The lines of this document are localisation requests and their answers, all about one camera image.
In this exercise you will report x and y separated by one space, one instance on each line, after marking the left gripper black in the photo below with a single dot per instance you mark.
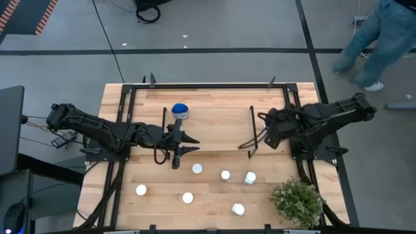
177 159

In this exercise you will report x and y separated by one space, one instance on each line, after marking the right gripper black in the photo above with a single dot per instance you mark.
278 130

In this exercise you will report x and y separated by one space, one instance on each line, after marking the white aspirin bottle green label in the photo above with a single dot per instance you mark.
197 168

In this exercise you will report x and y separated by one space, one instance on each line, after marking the white bottle teal label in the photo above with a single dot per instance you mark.
250 177

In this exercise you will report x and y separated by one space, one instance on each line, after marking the pink medicine bottle white cap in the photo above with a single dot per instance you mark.
225 175

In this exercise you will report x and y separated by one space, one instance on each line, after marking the white cup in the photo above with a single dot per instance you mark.
238 209

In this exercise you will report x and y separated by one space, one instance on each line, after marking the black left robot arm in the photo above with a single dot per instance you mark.
91 125

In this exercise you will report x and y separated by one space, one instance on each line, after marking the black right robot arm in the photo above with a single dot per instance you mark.
325 120

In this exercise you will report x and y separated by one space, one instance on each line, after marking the artificial potted green plant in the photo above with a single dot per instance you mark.
297 203

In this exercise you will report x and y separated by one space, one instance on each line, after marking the black power adapter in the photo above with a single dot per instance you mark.
63 139

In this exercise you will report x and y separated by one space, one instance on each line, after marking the grey floor bar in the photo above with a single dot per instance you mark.
401 105

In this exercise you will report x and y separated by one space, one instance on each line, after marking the black stand base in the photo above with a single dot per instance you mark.
146 2

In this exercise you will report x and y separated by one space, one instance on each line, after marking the person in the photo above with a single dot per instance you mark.
383 35

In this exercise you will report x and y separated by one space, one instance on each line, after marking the black computer monitor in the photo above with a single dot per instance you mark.
11 130

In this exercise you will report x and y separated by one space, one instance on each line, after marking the black desk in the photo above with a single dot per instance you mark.
16 188

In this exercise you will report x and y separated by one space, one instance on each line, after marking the black computer mouse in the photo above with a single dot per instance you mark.
14 216

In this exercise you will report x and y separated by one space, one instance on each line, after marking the black floor mat orange stripes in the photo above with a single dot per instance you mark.
26 16

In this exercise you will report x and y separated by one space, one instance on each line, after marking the wooden shelf with black frame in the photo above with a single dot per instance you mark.
214 130

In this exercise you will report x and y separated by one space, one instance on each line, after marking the black table rig frame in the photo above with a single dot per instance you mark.
208 86

